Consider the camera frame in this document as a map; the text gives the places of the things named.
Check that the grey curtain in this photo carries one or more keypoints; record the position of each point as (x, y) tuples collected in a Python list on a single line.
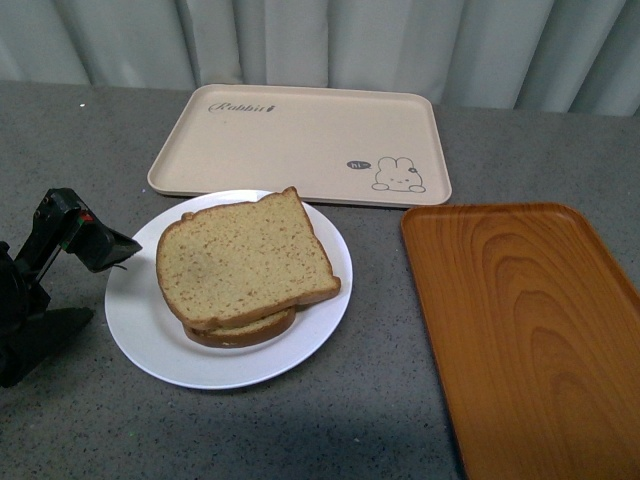
[(556, 56)]

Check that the brown wood-grain tray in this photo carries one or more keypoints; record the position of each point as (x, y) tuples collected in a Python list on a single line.
[(535, 332)]

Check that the bottom bread slice with filling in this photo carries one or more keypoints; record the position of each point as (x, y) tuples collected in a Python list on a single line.
[(254, 333)]

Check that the white round plate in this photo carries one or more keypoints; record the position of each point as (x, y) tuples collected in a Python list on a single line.
[(152, 338)]

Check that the pink rabbit tray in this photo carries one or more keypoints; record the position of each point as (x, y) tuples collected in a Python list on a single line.
[(333, 145)]

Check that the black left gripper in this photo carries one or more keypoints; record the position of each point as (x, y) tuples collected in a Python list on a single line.
[(29, 332)]

